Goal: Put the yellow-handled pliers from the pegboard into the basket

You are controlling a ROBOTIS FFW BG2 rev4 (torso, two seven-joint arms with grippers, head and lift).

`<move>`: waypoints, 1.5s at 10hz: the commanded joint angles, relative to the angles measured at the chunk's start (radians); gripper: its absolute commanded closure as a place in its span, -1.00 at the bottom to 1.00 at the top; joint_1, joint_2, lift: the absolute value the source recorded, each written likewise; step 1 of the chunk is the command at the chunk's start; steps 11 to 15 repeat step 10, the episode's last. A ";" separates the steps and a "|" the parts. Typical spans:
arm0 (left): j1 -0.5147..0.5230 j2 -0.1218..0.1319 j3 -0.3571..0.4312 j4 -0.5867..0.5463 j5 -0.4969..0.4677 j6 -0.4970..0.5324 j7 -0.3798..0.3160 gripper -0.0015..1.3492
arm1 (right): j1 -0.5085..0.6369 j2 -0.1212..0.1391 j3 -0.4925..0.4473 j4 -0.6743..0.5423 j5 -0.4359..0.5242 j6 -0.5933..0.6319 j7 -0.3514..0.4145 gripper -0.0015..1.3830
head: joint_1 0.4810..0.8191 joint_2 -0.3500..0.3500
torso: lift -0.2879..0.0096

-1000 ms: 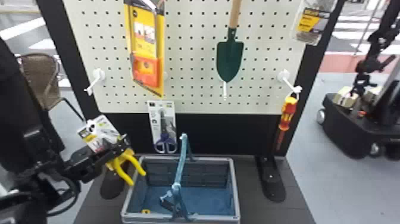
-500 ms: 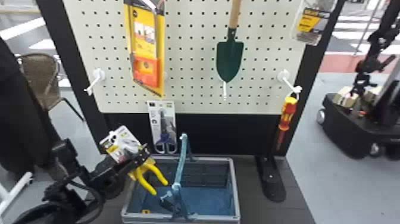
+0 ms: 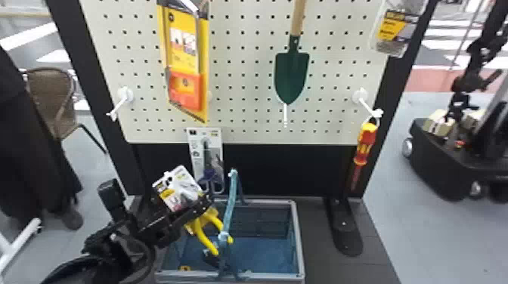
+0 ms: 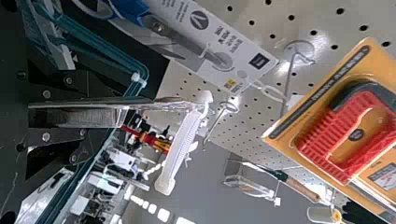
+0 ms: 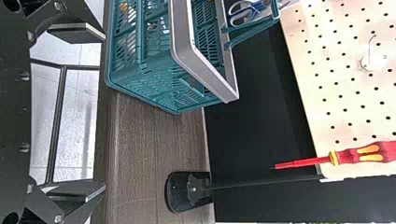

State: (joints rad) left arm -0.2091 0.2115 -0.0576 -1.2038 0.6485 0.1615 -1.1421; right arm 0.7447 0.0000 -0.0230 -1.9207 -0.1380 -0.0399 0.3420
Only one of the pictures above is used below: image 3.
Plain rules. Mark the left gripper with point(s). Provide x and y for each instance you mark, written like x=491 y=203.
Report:
x=158 y=230

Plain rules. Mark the yellow pliers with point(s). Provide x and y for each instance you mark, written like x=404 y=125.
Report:
x=178 y=190

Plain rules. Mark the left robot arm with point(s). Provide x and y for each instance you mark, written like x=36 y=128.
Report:
x=115 y=254

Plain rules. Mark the scissors on white card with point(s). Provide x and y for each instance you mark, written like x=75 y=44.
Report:
x=198 y=148

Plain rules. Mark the blue basket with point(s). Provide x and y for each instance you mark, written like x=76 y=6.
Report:
x=262 y=254

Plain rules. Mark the yellow hand saw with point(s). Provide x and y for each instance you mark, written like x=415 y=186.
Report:
x=185 y=59

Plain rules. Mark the white pegboard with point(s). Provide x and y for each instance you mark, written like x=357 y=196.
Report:
x=246 y=59

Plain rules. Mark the green garden trowel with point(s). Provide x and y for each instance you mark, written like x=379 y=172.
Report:
x=291 y=75

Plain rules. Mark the person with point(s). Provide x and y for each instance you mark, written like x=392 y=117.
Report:
x=27 y=158

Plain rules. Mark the brown chair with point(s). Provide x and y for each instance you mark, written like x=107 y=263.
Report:
x=53 y=99

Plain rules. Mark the red screwdriver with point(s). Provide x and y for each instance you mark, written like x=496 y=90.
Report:
x=364 y=144

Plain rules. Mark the yellow grey tool packet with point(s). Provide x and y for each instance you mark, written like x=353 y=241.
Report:
x=393 y=29

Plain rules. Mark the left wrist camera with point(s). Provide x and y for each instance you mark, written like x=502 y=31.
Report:
x=112 y=198

